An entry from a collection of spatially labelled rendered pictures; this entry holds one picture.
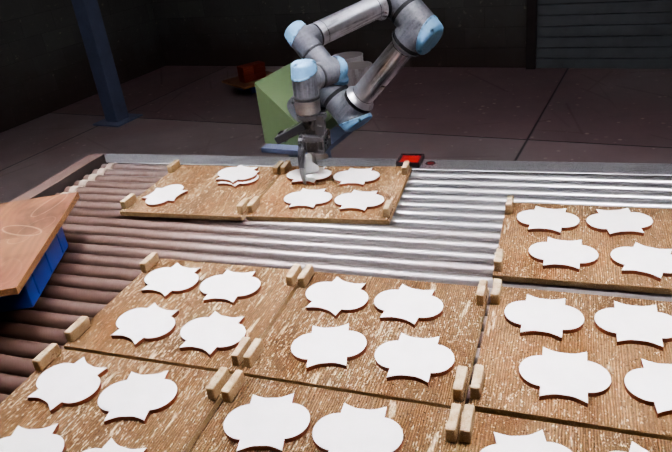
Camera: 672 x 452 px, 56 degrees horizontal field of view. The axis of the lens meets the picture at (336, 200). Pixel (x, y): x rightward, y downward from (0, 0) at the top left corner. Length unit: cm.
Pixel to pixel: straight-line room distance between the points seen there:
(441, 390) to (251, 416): 32
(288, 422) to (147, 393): 28
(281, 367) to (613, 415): 56
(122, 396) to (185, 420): 14
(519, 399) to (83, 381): 79
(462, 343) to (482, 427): 20
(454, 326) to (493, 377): 15
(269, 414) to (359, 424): 15
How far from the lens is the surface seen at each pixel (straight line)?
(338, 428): 106
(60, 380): 134
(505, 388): 113
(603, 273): 143
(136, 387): 125
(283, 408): 111
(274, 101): 241
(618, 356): 122
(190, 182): 208
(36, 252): 164
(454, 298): 133
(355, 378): 116
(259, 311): 136
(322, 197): 178
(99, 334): 144
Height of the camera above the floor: 170
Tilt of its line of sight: 26 degrees down
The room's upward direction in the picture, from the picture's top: 7 degrees counter-clockwise
